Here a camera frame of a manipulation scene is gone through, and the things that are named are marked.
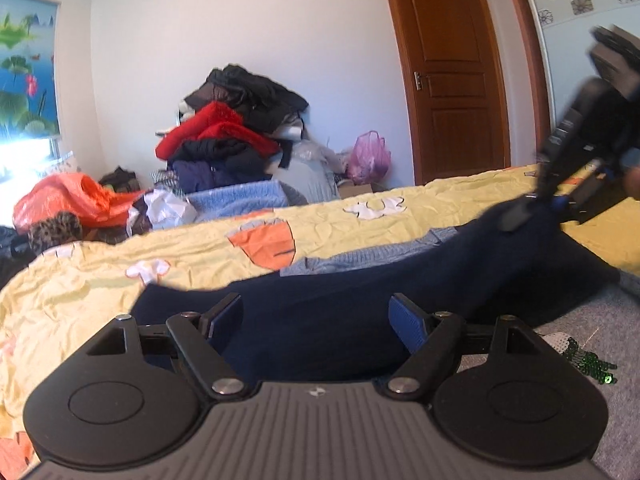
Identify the grey cloth bundle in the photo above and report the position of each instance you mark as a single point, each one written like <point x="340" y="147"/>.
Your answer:
<point x="305" y="172"/>

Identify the pink plastic bag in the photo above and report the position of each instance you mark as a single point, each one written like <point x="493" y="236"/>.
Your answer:
<point x="369" y="157"/>

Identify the dark brown clothes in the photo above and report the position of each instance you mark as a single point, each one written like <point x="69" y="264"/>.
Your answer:
<point x="119" y="179"/>

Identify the window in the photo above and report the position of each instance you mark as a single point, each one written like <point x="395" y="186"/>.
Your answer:
<point x="25" y="152"/>

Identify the yellow printed bed sheet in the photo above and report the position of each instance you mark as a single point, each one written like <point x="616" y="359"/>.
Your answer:
<point x="100" y="285"/>

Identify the flower-patterned wardrobe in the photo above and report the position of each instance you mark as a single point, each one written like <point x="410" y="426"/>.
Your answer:
<point x="565" y="60"/>

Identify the white crumpled plastic bag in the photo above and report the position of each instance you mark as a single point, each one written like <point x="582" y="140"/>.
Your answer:
<point x="165" y="207"/>

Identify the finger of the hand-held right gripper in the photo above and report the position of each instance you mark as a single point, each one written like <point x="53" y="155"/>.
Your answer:
<point x="555" y="203"/>
<point x="570" y="130"/>

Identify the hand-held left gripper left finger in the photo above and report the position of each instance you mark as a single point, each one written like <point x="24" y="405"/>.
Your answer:
<point x="225" y="316"/>

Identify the light blue knitted blanket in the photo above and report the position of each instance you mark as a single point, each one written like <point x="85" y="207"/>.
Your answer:
<point x="235" y="200"/>

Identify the black padded garment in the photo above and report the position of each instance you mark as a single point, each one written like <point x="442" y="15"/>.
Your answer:
<point x="215" y="152"/>

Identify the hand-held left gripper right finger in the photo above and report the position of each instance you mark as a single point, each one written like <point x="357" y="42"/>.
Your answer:
<point x="406" y="322"/>

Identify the black jacket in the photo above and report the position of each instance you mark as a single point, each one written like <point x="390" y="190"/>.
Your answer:
<point x="250" y="90"/>

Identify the cardboard box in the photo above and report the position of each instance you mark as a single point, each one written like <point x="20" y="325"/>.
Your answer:
<point x="356" y="190"/>

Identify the orange plastic bag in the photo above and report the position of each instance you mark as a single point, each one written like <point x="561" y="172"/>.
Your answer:
<point x="65" y="197"/>

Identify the brown wooden door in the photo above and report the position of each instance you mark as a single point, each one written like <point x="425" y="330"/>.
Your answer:
<point x="445" y="75"/>

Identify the grey and navy sweater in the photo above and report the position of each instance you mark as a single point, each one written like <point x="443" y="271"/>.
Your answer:
<point x="325" y="310"/>

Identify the black clothes heap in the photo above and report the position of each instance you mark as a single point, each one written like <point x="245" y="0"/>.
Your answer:
<point x="12" y="250"/>

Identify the leopard print fur item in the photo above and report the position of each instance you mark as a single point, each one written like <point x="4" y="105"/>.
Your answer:
<point x="55" y="230"/>

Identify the dark purple garment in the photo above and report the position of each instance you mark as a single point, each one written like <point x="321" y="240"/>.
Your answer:
<point x="210" y="175"/>

